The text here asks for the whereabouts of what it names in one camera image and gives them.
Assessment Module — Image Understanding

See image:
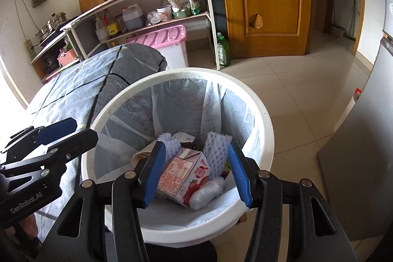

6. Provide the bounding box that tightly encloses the red label soy sauce bottle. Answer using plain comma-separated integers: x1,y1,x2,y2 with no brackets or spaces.
103,9,120,38

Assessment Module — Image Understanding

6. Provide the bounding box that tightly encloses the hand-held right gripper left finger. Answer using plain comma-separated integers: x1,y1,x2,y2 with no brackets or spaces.
37,141,167,262

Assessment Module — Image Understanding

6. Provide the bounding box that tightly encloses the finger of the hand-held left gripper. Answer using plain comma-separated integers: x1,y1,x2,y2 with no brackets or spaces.
0,117,78,155
0,128,99,180

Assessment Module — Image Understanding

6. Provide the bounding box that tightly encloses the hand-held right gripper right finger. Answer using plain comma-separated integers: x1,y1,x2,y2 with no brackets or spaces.
227,141,358,262

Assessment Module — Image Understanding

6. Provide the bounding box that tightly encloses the red strawberry milk carton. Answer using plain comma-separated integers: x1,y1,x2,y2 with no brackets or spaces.
156,148,212,207

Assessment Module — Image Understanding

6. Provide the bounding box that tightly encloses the beige paper bag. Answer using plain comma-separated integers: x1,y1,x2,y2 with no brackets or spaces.
132,148,154,170

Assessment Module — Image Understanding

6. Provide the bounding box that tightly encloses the pink woven basket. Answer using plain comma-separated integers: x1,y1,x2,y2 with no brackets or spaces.
58,49,79,66

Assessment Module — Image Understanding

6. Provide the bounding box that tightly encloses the green bowl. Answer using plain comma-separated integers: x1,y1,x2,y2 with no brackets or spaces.
172,9,194,19

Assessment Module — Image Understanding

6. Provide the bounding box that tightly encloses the stainless steel steamer pot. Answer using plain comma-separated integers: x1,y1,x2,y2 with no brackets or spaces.
37,12,68,38

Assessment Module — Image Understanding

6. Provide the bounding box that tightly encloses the crumpled clear plastic bag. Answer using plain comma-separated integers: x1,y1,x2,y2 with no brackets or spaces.
145,11,168,26

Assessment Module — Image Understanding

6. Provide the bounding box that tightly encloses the small white shelf unit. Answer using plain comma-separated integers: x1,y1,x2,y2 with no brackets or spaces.
31,30,82,81

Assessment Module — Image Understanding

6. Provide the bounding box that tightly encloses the grey refrigerator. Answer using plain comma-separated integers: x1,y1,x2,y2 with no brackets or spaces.
318,29,393,241

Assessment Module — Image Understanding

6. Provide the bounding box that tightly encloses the person's left hand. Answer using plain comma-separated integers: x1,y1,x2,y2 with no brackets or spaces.
20,214,39,239

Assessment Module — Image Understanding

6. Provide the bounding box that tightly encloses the wooden door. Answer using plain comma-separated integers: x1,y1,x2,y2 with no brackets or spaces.
219,0,314,60

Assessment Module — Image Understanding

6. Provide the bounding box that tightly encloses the pink lidded storage box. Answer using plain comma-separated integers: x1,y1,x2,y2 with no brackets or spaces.
127,24,188,69

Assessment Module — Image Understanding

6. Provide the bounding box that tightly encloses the wall power strip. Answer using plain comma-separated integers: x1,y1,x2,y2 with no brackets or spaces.
25,39,36,60

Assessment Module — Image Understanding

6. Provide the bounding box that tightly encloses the white lidded tub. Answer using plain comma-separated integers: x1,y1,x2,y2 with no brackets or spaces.
156,5,173,20

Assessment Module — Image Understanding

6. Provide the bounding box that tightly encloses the green plastic bottle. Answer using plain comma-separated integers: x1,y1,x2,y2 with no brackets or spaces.
216,32,231,67

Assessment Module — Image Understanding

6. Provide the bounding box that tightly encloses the blue-grey checked blanket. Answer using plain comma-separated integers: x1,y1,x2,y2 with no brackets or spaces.
25,44,169,220

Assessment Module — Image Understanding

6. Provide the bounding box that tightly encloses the white plastic bottle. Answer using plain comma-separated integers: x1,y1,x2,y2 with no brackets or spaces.
95,16,109,43

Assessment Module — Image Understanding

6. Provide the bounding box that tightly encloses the white plastic waste bin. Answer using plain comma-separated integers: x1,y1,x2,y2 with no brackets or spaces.
80,68,275,244

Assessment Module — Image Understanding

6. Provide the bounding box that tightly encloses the jerry can with dark liquid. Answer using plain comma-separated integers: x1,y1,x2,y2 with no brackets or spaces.
122,4,145,31

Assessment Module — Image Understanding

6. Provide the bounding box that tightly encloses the black electric cooker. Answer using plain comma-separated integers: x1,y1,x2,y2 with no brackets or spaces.
41,53,59,70

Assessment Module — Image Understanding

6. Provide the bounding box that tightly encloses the black induction cooker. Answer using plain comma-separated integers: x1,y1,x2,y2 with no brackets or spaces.
39,29,66,46

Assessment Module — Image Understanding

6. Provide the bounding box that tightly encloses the white foam fruit net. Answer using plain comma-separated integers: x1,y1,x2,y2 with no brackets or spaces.
158,132,182,164
204,131,232,177

